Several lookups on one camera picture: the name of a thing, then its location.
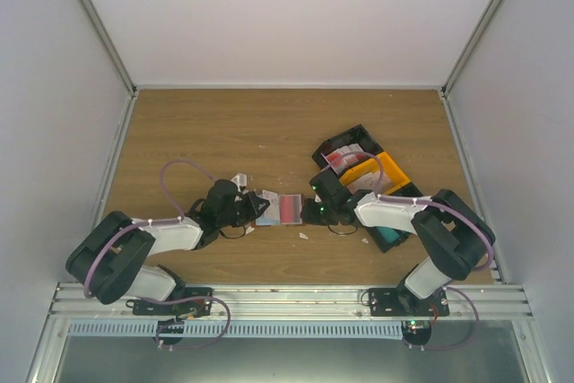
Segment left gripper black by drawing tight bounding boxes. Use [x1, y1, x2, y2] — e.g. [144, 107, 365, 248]
[219, 191, 270, 228]

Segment brown leather card holder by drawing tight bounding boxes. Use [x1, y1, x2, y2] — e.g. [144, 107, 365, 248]
[255, 190, 304, 227]

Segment red white credit card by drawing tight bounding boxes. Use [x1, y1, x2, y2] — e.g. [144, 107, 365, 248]
[280, 194, 304, 225]

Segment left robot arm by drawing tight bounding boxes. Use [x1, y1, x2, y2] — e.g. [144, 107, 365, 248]
[65, 179, 270, 315]

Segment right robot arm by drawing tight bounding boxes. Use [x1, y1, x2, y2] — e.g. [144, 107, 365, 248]
[301, 170, 495, 316]

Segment card in yellow bin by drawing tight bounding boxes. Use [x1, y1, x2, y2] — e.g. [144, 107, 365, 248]
[347, 172, 380, 193]

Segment cards in black bin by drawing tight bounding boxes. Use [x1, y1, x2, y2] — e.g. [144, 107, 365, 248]
[325, 144, 364, 175]

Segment yellow storage bin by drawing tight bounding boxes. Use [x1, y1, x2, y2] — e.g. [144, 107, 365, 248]
[340, 152, 411, 195]

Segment black storage bin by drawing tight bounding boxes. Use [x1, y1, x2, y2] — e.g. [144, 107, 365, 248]
[311, 125, 383, 177]

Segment black bin with teal item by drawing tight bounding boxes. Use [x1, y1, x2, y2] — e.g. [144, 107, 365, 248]
[365, 182, 422, 253]

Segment teal item in bin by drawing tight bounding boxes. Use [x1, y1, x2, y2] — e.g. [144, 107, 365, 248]
[377, 227, 401, 244]

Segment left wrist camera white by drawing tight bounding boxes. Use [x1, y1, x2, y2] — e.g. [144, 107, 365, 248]
[231, 173, 248, 192]

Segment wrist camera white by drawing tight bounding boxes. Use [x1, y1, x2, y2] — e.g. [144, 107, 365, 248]
[320, 164, 338, 175]
[231, 173, 248, 192]

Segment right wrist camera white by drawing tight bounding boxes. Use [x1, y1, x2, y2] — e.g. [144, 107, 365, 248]
[320, 164, 338, 175]

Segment aluminium front rail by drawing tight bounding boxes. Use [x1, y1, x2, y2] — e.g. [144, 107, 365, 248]
[48, 283, 533, 321]

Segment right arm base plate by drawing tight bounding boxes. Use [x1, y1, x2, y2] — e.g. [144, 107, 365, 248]
[366, 287, 450, 318]

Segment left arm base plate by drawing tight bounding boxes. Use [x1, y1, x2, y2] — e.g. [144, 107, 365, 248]
[126, 287, 213, 318]

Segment grey slotted cable duct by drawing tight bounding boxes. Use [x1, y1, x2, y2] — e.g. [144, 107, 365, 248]
[68, 319, 403, 340]

